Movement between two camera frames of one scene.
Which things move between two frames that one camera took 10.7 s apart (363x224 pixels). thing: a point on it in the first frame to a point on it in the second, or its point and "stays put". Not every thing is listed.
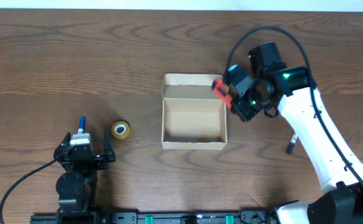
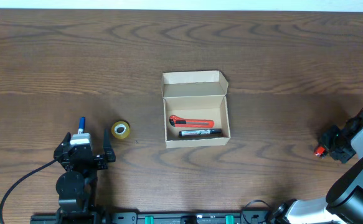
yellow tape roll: [121, 129] stays put
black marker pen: [291, 145] to [202, 132]
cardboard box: [193, 116] stays put
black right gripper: [233, 101] to [329, 144]
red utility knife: [222, 90] to [177, 122]
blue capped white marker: [82, 125] stays put
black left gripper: [83, 156] stays put
